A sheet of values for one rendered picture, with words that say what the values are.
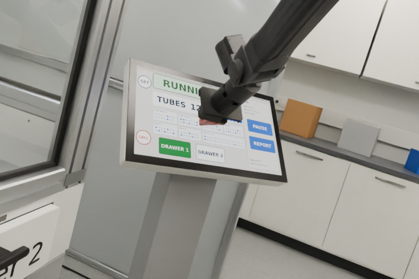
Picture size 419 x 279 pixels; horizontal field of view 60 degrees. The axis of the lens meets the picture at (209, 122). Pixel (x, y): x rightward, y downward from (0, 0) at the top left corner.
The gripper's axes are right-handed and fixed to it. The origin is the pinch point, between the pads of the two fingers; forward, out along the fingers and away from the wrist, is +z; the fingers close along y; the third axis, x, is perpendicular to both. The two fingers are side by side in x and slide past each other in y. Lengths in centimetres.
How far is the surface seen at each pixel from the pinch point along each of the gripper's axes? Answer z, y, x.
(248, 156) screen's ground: 14.7, -24.1, -0.1
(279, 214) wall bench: 164, -166, -25
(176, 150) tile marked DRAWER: 14.5, -0.2, 1.6
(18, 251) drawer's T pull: -7.1, 34.9, 30.7
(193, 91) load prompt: 14.6, -6.5, -18.5
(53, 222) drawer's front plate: 2.2, 29.5, 24.5
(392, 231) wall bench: 108, -225, -3
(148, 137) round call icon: 14.5, 7.6, -0.7
